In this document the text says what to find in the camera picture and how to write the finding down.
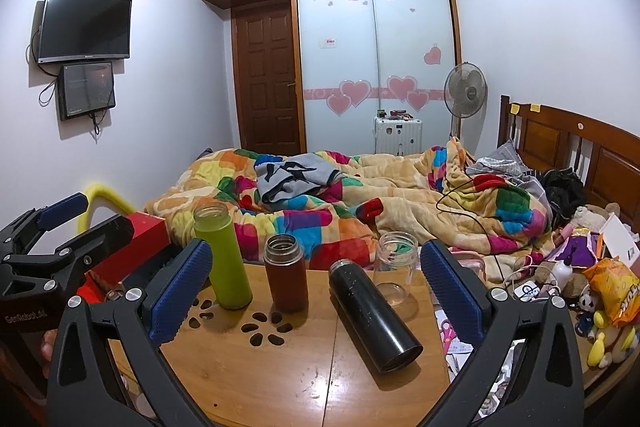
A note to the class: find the wall television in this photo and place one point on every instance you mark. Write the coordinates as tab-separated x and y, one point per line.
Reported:
85	23

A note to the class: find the orange snack bag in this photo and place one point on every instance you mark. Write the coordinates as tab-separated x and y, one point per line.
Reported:
612	289

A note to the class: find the white suitcase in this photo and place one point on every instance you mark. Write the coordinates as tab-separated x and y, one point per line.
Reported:
398	137

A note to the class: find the green cup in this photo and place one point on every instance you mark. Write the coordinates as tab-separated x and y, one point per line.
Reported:
226	267

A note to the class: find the clear glass cup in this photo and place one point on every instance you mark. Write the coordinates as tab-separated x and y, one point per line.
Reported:
396	268

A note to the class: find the pink-lidded clear container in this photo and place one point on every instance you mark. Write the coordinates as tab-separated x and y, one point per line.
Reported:
472	263

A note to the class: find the black cup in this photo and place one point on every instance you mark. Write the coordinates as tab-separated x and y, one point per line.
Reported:
371	318

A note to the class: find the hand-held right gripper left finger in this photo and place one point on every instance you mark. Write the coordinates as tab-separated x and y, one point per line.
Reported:
181	292

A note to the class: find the small white bottle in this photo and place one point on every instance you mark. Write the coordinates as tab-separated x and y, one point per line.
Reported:
562	276

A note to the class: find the white heart-print sliding wardrobe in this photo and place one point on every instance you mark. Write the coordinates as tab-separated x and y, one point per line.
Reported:
372	47

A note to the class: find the grey striped pillow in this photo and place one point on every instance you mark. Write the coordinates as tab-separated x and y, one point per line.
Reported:
505	164

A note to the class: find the small wall monitor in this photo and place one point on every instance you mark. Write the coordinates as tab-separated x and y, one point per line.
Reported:
88	90

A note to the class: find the wooden table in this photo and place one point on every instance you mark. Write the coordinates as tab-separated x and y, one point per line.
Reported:
300	382

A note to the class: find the grey printed garment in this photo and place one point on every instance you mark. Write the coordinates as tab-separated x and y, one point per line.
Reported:
295	179

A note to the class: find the black garment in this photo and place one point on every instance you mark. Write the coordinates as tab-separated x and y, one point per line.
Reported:
562	192

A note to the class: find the colourful patchwork blanket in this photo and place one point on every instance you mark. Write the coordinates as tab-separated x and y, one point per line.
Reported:
400	202

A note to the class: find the standing fan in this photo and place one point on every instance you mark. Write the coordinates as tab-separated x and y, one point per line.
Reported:
465	89

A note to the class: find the brown cup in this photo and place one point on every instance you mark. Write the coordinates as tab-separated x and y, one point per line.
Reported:
286	288

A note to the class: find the brown plush bear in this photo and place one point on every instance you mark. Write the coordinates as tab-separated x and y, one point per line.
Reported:
595	214

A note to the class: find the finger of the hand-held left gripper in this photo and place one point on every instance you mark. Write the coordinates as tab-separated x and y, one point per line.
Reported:
107	232
61	210

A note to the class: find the person's left hand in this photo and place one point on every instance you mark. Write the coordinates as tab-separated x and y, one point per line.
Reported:
50	349

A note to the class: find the pink scissors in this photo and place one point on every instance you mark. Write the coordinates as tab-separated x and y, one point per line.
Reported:
449	333

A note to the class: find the white cardboard box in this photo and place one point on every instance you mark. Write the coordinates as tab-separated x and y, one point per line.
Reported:
620	242

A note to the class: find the yellow plush toy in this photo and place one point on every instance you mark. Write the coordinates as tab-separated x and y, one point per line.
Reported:
607	332

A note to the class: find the brown wooden door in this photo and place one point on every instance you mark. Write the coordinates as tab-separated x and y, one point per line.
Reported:
264	77

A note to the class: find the wooden bed headboard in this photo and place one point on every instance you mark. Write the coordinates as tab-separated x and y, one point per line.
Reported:
565	142

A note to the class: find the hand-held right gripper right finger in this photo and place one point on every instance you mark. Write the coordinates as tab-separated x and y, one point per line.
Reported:
450	293

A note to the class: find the yellow foam tube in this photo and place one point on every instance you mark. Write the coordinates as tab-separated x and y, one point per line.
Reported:
107	196

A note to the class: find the red box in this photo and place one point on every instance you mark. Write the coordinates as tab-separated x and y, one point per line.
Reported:
146	233

